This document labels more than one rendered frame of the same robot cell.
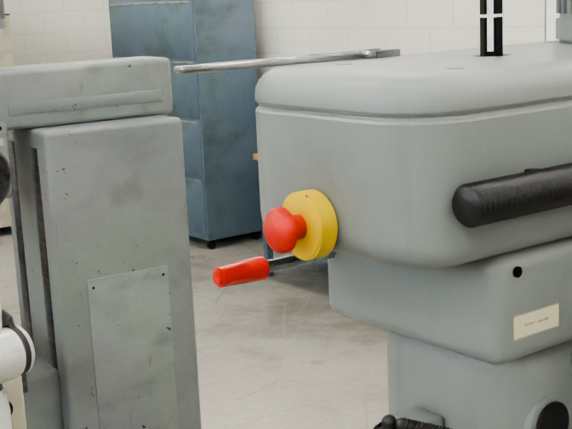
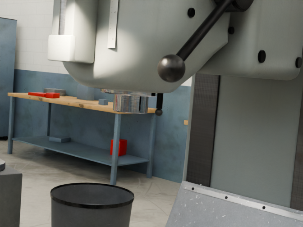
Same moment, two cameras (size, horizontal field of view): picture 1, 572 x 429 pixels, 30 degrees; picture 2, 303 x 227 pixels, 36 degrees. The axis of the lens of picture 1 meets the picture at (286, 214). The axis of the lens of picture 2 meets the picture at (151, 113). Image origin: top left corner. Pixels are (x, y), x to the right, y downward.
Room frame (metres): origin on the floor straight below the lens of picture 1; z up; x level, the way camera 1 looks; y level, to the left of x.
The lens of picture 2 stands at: (0.41, -0.07, 1.34)
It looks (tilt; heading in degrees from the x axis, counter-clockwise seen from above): 5 degrees down; 345
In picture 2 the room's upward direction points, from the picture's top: 5 degrees clockwise
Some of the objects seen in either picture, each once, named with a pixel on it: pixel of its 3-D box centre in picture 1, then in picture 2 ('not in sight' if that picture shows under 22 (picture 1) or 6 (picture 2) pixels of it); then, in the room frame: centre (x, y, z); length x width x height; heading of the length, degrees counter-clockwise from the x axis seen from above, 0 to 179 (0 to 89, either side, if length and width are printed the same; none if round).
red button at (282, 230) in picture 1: (286, 229); not in sight; (0.89, 0.00, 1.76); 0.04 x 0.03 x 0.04; 36
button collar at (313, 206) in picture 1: (308, 225); not in sight; (0.91, -0.02, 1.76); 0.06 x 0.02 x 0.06; 36
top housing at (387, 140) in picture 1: (502, 135); not in sight; (1.05, -0.22, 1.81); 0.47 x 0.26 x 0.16; 126
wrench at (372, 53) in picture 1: (289, 60); not in sight; (1.04, -0.01, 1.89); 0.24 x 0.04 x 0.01; 123
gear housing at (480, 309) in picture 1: (522, 258); not in sight; (1.06, -0.24, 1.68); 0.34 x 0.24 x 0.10; 126
